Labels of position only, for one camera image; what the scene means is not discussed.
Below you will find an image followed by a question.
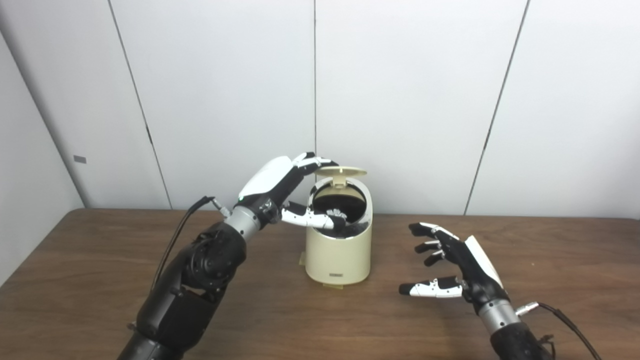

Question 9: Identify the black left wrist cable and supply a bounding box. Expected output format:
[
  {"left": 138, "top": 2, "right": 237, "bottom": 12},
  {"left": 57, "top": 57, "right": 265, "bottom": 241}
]
[{"left": 150, "top": 196, "right": 232, "bottom": 296}]

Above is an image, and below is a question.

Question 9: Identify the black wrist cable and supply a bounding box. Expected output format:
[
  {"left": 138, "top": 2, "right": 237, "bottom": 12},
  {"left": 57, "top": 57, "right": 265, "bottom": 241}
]
[
  {"left": 515, "top": 301, "right": 603, "bottom": 360},
  {"left": 150, "top": 196, "right": 232, "bottom": 296}
]

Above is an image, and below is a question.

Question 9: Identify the cream-colored trash bin body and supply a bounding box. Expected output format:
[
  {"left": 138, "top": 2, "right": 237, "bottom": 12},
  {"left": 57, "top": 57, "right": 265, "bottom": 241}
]
[{"left": 305, "top": 176, "right": 373, "bottom": 286}]

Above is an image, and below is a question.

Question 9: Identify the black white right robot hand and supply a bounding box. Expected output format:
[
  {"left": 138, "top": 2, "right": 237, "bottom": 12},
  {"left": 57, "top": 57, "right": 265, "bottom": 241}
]
[{"left": 398, "top": 222, "right": 511, "bottom": 316}]

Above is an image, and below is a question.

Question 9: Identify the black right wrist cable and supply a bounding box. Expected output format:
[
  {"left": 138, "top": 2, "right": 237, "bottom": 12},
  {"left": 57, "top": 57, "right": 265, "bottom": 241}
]
[{"left": 515, "top": 301, "right": 603, "bottom": 360}]

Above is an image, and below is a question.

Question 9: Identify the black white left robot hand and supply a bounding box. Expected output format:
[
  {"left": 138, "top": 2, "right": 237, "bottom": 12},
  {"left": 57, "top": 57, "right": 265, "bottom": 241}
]
[{"left": 235, "top": 152, "right": 348, "bottom": 232}]

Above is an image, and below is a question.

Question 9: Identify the cream round bin lid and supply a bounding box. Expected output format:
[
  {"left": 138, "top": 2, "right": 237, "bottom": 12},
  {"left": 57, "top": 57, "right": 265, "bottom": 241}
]
[{"left": 315, "top": 166, "right": 368, "bottom": 189}]

